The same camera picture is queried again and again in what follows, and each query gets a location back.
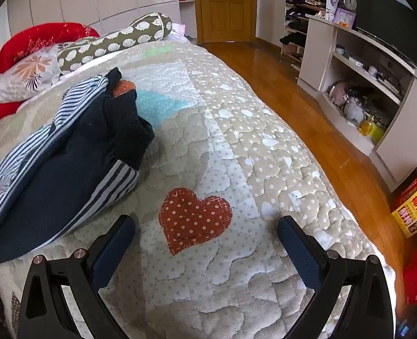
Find red fuzzy pillow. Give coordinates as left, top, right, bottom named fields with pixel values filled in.
left=0, top=22, right=100, bottom=74

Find white TV cabinet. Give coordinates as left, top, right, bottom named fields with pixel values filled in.
left=297, top=17, right=417, bottom=191

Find heart patterned quilt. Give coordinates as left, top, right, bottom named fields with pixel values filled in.
left=0, top=41, right=377, bottom=338

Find black television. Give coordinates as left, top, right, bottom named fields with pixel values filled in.
left=356, top=0, right=417, bottom=67

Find cluttered shoe rack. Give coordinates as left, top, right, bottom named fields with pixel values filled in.
left=280, top=0, right=339, bottom=71

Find navy striped pants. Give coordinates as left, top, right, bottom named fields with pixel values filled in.
left=0, top=69, right=155, bottom=263

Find yellow bottle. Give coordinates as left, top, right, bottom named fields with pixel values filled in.
left=359, top=116, right=374, bottom=136

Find olive hedgehog bolster pillow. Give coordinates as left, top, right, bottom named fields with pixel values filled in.
left=57, top=12, right=172, bottom=74

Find floral white pillow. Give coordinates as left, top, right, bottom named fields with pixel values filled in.
left=0, top=43, right=69, bottom=103

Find wooden door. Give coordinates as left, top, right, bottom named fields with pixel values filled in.
left=195, top=0, right=258, bottom=44

